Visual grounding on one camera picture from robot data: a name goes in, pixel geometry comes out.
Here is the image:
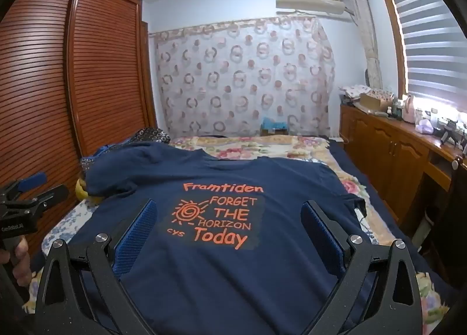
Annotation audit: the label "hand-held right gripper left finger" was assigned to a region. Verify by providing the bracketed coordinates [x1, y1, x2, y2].
[34, 199, 157, 335]

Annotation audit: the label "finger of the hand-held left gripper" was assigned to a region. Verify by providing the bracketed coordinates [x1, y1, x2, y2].
[7, 185, 70, 212]
[0, 172, 48, 199]

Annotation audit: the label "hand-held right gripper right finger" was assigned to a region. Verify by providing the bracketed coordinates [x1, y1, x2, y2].
[301, 200, 418, 335]

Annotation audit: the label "navy printed t-shirt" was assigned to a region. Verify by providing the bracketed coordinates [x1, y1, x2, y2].
[67, 142, 380, 335]

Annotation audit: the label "person's left hand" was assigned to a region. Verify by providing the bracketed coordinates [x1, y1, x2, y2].
[0, 238, 34, 292]

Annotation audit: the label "blue floral bed sheet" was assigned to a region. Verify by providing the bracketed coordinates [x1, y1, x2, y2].
[22, 199, 96, 315]

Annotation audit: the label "yellow plush toy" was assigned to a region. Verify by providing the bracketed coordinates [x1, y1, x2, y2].
[74, 178, 107, 205]

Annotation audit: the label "pink floral blanket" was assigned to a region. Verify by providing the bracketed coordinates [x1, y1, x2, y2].
[170, 136, 450, 321]

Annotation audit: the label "wooden slatted wardrobe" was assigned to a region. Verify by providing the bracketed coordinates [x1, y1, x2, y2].
[0, 0, 158, 259]

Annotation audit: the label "dark circle patterned cloth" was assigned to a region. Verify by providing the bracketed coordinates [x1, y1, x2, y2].
[130, 127, 172, 145]

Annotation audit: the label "wooden sideboard cabinet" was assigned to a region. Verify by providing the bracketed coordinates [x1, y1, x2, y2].
[339, 103, 467, 285]

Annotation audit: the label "blue crumpled item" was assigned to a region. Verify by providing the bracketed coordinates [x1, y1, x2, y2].
[261, 116, 289, 130]

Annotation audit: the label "open cardboard box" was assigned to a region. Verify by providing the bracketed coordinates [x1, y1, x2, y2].
[359, 90, 395, 112]

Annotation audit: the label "folded patterned cloth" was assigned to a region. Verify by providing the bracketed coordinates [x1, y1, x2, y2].
[339, 85, 370, 99]

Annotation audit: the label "pink kettle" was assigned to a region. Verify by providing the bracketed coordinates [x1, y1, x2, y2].
[403, 96, 417, 124]

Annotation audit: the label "grey gripper devices on stand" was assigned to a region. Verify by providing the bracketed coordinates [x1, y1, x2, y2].
[439, 120, 465, 146]

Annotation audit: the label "circle patterned sheer curtain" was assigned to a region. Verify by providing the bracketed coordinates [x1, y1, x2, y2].
[153, 16, 336, 139]

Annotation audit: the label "cream corner drape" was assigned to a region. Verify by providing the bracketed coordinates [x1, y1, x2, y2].
[345, 0, 384, 90]

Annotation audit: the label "striped window blind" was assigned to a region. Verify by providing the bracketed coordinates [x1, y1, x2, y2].
[387, 0, 467, 111]

